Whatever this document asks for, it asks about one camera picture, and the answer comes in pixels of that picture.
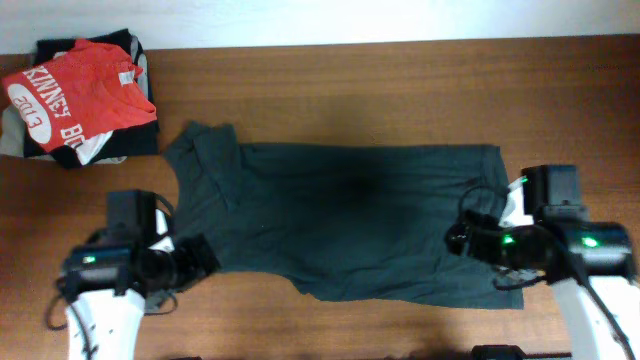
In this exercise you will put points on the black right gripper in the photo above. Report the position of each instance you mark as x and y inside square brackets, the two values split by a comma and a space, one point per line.
[482, 246]

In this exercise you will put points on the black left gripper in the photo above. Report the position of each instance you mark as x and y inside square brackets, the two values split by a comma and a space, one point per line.
[194, 257]

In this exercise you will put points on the dark green t-shirt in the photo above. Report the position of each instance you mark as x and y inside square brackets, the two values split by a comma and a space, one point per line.
[341, 223]

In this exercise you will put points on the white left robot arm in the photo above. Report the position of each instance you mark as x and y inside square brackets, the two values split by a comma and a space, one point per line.
[125, 272]

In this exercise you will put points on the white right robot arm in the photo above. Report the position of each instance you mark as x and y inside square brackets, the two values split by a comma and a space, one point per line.
[595, 280]

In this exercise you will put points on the black folded t-shirt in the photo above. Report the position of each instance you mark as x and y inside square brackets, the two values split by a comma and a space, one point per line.
[135, 141]

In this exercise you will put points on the white folded t-shirt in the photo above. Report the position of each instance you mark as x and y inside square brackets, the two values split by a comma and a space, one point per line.
[88, 149]

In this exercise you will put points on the red folded t-shirt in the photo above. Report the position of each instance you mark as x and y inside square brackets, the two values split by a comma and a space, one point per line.
[88, 91]

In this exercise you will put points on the grey folded t-shirt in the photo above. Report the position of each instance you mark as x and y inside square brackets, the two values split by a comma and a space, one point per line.
[12, 138]

